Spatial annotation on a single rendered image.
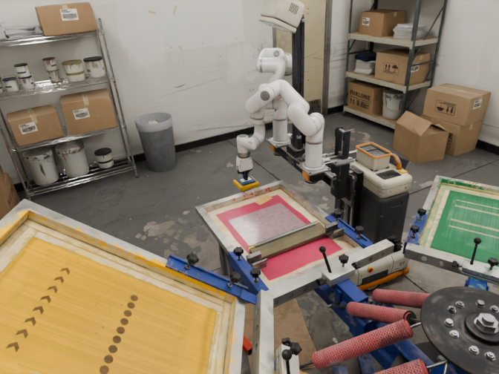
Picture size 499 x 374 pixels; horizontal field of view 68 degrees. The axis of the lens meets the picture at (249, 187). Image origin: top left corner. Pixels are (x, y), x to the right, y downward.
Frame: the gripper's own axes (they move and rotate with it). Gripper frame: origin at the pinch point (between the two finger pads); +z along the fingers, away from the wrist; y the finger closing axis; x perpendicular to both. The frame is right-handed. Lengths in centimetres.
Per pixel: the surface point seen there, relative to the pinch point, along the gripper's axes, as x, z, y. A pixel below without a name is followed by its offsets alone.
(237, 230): 46, 3, 28
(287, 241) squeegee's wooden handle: 72, 0, 13
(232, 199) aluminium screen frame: 21.0, -0.2, 19.0
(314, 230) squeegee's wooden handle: 71, -1, -3
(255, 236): 56, 3, 23
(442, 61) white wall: -146, 0, -368
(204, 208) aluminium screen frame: 20.9, 0.3, 36.8
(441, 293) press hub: 149, -32, 11
